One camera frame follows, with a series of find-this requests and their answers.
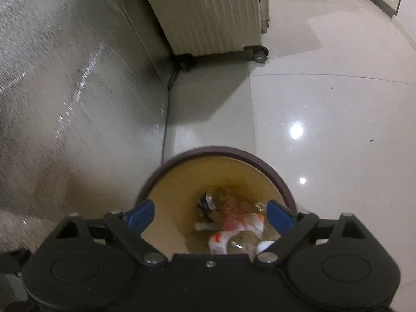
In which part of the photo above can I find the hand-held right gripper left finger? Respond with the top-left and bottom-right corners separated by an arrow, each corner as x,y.
55,199 -> 166,265

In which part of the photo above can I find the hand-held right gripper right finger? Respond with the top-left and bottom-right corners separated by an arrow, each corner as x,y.
254,200 -> 367,264

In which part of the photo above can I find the clear plastic bottle red label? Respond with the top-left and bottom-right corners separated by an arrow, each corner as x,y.
208,190 -> 277,256

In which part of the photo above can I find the yellow bucket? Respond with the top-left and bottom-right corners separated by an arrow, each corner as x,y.
134,146 -> 297,256

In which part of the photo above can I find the blue snack bag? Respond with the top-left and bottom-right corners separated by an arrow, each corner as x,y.
196,192 -> 217,217

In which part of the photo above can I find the white ribbed suitcase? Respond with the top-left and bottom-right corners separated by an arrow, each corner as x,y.
135,0 -> 270,64

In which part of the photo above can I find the black floor cable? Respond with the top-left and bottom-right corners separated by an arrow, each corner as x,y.
160,60 -> 183,167

